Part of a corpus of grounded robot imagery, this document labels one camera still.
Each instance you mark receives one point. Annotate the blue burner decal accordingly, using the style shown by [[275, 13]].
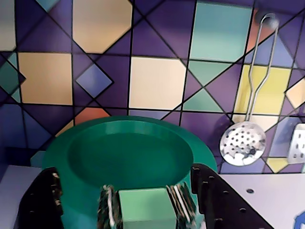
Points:
[[300, 220]]

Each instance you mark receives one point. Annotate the green round lid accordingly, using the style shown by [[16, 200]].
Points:
[[128, 155]]

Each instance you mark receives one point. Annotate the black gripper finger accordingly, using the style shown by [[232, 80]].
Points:
[[221, 205], [40, 205]]

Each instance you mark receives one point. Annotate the steel slotted skimmer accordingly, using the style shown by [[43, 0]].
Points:
[[243, 143]]

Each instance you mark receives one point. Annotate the grey utensil hook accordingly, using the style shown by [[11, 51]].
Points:
[[273, 22]]

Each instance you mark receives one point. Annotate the steel slotted spatula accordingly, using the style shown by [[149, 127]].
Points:
[[297, 145]]

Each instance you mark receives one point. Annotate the blue toy kitchen unit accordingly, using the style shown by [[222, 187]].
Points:
[[155, 83]]

